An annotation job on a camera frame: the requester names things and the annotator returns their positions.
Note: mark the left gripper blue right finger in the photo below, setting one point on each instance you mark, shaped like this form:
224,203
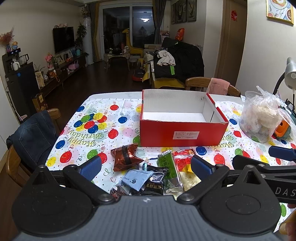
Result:
201,168

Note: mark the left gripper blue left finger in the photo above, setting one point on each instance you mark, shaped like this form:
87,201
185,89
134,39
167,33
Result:
90,168

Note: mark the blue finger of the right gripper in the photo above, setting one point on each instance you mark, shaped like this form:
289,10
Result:
239,162
282,153

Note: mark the pale yellow snack packet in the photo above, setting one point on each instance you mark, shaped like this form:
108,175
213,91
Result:
189,180

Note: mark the red snack packet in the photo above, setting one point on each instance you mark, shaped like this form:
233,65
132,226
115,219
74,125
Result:
183,159

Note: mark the green snack bar packet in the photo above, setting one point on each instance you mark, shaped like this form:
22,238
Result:
172,180

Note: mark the silver triangular chocolate packet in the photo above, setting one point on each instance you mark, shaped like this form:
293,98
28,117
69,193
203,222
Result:
120,190

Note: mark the brown foil snack packet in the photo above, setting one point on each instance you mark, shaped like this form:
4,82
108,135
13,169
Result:
125,158

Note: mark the light blue snack packet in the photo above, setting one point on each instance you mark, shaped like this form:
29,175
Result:
135,179

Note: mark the black snack packet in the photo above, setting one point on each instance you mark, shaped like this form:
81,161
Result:
155,184

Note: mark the small blue candy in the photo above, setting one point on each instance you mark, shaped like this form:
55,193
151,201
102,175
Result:
149,162

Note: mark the clear plastic bag of snacks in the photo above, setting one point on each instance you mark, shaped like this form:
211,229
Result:
262,114

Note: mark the person's right hand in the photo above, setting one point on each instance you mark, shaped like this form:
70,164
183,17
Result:
288,227

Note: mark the orange toy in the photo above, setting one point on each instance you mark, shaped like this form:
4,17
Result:
282,131

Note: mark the balloon birthday tablecloth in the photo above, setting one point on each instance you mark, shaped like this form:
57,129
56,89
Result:
107,121

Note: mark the red cardboard box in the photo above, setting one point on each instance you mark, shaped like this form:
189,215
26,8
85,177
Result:
180,118

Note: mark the blue jeans on chair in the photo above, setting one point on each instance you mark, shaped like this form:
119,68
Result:
33,140

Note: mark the wooden chair left side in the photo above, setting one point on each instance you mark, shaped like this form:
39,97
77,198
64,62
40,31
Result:
13,161

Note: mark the wooden chair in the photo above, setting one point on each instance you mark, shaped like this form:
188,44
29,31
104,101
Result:
13,161
203,82

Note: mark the pink cloth on chair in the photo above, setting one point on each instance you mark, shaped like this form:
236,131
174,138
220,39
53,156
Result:
218,86

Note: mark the grey desk lamp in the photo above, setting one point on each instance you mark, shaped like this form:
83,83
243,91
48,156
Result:
289,76

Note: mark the wooden chair far side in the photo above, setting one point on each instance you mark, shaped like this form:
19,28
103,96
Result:
203,82

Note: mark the dark sideboard cabinet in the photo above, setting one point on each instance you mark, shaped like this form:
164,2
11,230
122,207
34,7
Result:
21,80

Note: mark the wooden door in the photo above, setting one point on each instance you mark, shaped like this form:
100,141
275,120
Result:
232,40

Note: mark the black sofa with clothes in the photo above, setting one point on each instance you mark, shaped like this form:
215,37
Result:
189,63

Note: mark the white garment on sofa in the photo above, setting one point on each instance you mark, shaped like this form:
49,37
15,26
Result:
165,58

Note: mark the yellow giraffe toy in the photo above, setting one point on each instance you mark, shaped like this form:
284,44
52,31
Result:
132,50

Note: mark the white tall air conditioner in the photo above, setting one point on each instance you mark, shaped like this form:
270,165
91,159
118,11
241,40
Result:
87,41

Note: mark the wall television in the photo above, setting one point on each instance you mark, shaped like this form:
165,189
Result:
63,39

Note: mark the framed wall picture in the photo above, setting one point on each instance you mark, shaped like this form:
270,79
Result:
280,10

